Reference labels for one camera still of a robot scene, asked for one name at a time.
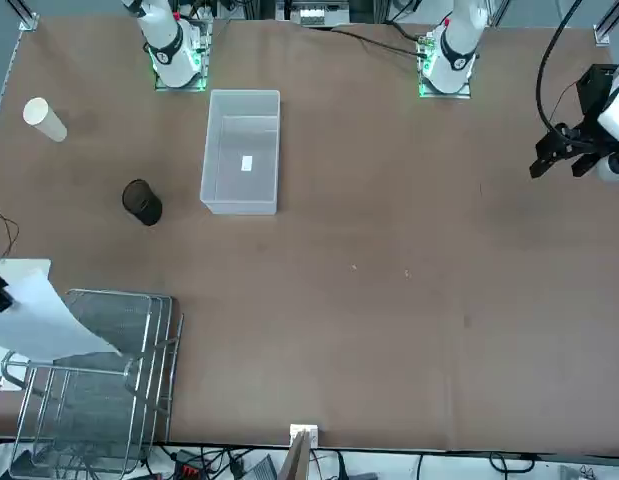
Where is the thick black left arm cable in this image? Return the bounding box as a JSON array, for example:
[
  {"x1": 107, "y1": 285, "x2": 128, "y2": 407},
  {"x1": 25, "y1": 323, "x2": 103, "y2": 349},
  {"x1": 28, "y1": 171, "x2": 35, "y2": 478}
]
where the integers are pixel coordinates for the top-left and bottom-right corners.
[{"x1": 535, "y1": 0, "x2": 586, "y2": 135}]

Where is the black mesh pen cup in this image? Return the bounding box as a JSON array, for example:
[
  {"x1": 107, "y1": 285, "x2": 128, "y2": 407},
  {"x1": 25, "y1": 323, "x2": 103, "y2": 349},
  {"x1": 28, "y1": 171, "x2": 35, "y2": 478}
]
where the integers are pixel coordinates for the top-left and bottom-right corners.
[{"x1": 121, "y1": 179, "x2": 164, "y2": 227}]

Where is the black cable across table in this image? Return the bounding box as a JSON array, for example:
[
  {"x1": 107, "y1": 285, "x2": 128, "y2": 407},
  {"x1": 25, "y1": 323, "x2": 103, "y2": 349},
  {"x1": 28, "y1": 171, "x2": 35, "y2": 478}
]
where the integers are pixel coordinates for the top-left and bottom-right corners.
[{"x1": 328, "y1": 27, "x2": 425, "y2": 57}]

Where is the dark grey adapter box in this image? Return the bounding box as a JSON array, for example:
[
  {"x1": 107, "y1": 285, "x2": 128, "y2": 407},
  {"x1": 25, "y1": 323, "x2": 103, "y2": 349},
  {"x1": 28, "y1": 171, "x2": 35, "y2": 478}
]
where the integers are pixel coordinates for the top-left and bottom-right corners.
[{"x1": 241, "y1": 453, "x2": 279, "y2": 480}]

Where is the thin wire of left gripper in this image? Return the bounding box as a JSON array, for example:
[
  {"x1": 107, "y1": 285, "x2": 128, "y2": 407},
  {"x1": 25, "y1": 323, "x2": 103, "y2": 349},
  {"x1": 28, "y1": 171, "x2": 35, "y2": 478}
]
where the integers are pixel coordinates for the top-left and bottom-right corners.
[{"x1": 548, "y1": 81, "x2": 585, "y2": 126}]

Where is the black red power strip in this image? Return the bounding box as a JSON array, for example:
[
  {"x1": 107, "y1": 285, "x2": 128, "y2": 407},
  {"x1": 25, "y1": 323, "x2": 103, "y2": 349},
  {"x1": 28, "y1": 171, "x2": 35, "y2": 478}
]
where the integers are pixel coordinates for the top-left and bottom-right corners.
[{"x1": 174, "y1": 460, "x2": 204, "y2": 480}]

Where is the thin wire of gripper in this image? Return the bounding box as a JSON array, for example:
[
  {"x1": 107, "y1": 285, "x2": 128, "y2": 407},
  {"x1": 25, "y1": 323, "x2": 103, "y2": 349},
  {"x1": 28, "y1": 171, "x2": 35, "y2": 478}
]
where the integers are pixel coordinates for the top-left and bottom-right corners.
[
  {"x1": 0, "y1": 208, "x2": 21, "y2": 262},
  {"x1": 548, "y1": 81, "x2": 585, "y2": 126}
]

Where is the small white table bracket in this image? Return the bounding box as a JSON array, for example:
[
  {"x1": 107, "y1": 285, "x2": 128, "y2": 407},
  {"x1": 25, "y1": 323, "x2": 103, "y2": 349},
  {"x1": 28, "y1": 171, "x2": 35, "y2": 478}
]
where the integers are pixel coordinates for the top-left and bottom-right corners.
[{"x1": 288, "y1": 423, "x2": 321, "y2": 447}]

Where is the grey power strip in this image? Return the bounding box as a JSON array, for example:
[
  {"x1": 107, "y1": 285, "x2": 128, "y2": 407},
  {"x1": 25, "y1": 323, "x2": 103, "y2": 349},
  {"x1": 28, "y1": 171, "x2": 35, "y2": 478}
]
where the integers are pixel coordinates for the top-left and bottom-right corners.
[{"x1": 291, "y1": 0, "x2": 351, "y2": 27}]

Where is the translucent plastic storage bin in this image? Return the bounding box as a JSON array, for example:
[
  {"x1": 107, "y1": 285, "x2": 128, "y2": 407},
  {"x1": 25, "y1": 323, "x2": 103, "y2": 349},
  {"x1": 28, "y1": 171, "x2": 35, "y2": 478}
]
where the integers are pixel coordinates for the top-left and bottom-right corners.
[{"x1": 198, "y1": 88, "x2": 282, "y2": 217}]

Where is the thin wire of right gripper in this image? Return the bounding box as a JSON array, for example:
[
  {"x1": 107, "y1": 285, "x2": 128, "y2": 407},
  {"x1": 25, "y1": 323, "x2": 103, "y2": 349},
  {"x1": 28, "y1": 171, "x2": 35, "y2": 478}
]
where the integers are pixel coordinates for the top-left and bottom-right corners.
[{"x1": 0, "y1": 208, "x2": 21, "y2": 262}]

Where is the white clipboard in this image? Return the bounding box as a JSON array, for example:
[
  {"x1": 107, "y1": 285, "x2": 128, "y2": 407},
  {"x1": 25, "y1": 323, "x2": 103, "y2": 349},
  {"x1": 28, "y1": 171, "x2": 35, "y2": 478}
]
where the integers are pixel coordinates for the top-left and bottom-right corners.
[{"x1": 0, "y1": 258, "x2": 53, "y2": 393}]

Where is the silver mesh file organizer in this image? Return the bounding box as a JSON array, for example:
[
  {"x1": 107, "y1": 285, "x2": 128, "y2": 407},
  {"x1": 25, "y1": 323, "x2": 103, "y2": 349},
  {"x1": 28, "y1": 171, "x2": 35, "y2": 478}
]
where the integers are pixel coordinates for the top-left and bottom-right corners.
[{"x1": 0, "y1": 287, "x2": 185, "y2": 480}]

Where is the white A4 paper sheet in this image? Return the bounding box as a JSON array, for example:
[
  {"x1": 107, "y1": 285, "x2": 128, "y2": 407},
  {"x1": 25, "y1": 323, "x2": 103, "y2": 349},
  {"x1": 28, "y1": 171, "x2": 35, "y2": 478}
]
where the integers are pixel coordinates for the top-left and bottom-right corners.
[{"x1": 0, "y1": 272, "x2": 124, "y2": 362}]

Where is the camera mounting post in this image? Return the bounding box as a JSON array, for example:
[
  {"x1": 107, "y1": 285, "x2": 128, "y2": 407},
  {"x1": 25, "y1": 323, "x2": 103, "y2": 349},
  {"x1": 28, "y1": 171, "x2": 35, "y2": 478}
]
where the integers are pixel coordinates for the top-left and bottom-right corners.
[{"x1": 280, "y1": 430, "x2": 314, "y2": 480}]

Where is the aluminium frame profile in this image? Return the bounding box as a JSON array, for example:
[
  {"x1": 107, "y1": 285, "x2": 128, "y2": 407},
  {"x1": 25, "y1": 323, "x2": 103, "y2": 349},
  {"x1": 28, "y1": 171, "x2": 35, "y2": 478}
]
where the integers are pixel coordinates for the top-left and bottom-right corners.
[
  {"x1": 592, "y1": 9, "x2": 619, "y2": 47},
  {"x1": 17, "y1": 0, "x2": 41, "y2": 32}
]

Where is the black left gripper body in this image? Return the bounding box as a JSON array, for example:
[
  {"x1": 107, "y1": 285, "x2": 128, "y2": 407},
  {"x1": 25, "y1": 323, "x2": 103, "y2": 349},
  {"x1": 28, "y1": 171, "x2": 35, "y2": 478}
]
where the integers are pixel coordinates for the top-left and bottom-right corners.
[{"x1": 576, "y1": 63, "x2": 619, "y2": 125}]

